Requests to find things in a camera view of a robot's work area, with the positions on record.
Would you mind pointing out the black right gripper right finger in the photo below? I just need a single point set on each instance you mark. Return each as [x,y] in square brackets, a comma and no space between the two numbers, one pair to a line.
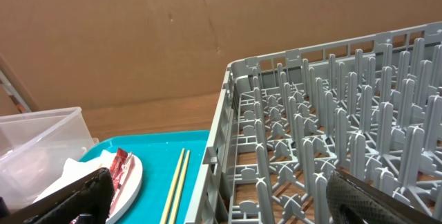
[351,201]

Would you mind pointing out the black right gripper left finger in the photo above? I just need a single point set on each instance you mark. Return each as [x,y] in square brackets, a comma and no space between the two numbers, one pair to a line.
[87,200]

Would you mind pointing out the white napkin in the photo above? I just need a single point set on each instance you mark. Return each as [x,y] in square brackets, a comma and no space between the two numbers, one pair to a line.
[74,170]

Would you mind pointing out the white round plate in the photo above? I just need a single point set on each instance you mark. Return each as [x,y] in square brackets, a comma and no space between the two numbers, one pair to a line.
[129,191]

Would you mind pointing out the red snack wrapper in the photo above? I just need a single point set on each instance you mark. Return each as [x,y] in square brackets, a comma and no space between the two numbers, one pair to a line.
[118,166]

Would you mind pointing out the wooden chopstick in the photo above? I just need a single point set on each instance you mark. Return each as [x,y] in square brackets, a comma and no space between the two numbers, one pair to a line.
[167,206]
[178,190]

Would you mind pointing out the grey dishwasher rack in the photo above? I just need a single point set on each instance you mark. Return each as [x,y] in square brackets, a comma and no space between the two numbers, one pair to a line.
[284,121]

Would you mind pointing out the clear plastic bin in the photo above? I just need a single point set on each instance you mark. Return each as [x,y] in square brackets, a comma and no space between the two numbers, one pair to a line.
[34,148]

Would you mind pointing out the teal plastic tray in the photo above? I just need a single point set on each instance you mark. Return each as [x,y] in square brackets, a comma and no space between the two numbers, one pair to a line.
[159,154]

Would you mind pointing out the metal frame bar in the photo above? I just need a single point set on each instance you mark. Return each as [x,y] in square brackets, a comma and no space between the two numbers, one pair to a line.
[19,99]

